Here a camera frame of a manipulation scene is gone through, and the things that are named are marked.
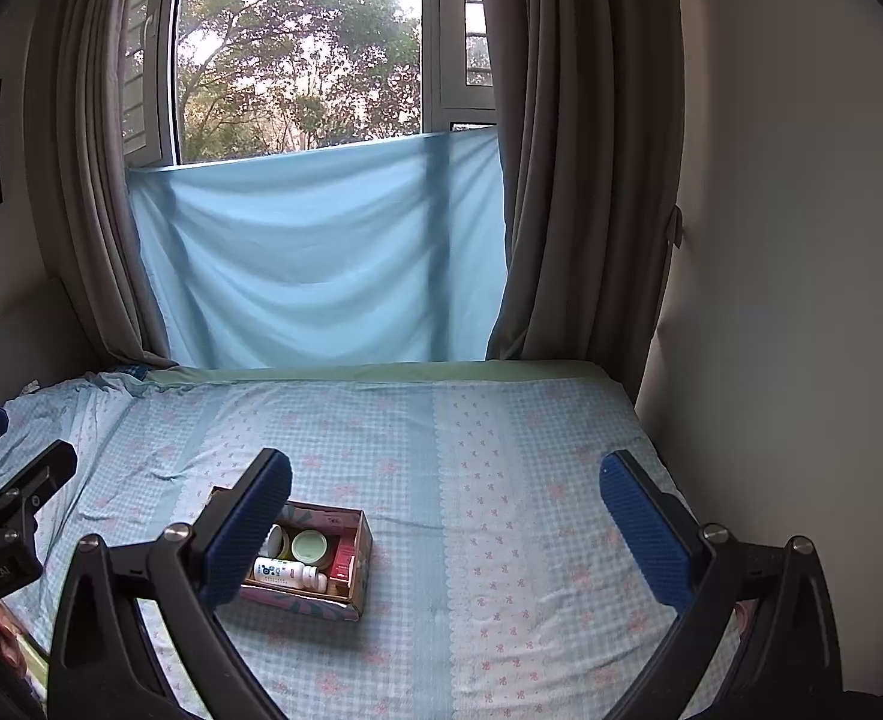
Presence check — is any green mattress sheet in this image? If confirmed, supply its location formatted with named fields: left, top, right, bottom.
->
left=145, top=358, right=615, bottom=391

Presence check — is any light green cream jar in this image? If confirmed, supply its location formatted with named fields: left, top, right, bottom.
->
left=290, top=530, right=330, bottom=569

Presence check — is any blue checked floral bedsheet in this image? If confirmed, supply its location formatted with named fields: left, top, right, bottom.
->
left=0, top=371, right=743, bottom=720

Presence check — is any light blue hanging cloth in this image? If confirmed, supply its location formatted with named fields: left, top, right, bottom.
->
left=128, top=131, right=510, bottom=370

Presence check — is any red and white carton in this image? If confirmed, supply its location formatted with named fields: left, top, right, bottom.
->
left=329, top=532, right=359, bottom=582

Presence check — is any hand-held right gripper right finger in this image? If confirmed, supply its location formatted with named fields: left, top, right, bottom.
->
left=599, top=451, right=845, bottom=720

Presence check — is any grey-brown curtain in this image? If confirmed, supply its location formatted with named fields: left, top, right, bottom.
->
left=479, top=0, right=686, bottom=406
left=25, top=0, right=180, bottom=368

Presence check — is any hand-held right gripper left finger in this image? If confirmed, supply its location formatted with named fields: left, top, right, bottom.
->
left=47, top=448, right=293, bottom=720

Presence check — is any window with grey frame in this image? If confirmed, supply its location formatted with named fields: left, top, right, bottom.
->
left=122, top=0, right=498, bottom=166

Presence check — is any cardboard box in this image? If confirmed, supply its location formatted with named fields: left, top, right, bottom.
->
left=209, top=486, right=374, bottom=622

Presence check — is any white printed bottle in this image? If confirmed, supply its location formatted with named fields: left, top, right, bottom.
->
left=253, top=556, right=329, bottom=592

